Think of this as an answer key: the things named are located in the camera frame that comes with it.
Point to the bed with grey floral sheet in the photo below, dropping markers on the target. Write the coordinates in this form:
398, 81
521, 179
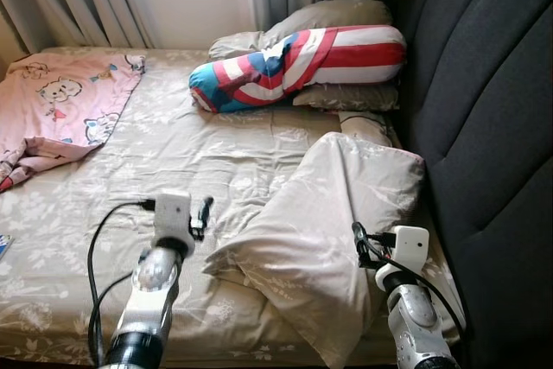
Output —
216, 153

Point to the pink cartoon print blanket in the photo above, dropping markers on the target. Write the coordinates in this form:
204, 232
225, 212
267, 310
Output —
60, 97

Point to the red white blue striped pillow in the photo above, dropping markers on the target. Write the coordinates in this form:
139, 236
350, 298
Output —
346, 56

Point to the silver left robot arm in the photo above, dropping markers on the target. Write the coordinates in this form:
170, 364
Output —
151, 291

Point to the large grey floral pillow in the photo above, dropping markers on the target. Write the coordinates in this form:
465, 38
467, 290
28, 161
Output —
311, 239

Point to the manga book pink cover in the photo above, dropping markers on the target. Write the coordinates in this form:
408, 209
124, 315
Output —
4, 246

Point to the beige bolster pillow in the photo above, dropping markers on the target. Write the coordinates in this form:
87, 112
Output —
367, 127

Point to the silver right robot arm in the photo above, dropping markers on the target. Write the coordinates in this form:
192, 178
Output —
415, 317

